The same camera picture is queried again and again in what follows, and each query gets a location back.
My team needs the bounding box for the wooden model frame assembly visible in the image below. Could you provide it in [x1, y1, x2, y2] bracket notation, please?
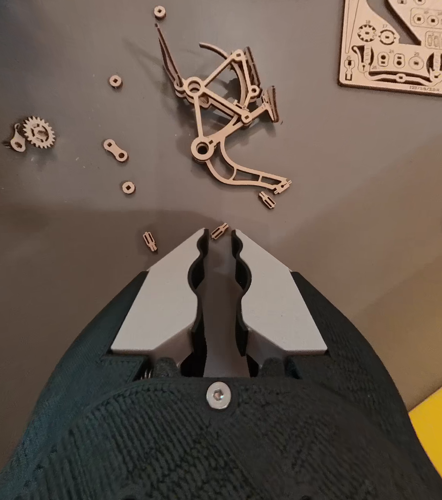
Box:
[154, 23, 293, 197]

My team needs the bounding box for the wooden link piece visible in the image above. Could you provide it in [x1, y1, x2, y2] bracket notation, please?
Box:
[103, 139, 129, 163]

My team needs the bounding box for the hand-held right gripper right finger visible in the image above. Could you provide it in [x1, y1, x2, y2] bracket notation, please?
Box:
[230, 229, 328, 368]

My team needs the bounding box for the wooden parts sheet with cutout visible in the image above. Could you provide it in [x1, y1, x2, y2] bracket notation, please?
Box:
[338, 0, 442, 97]

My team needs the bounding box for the wooden gear axle assembly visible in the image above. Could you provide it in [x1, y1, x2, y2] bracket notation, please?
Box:
[3, 116, 56, 154]

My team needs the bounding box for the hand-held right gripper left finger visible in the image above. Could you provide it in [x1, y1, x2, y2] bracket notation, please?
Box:
[110, 228, 210, 368]

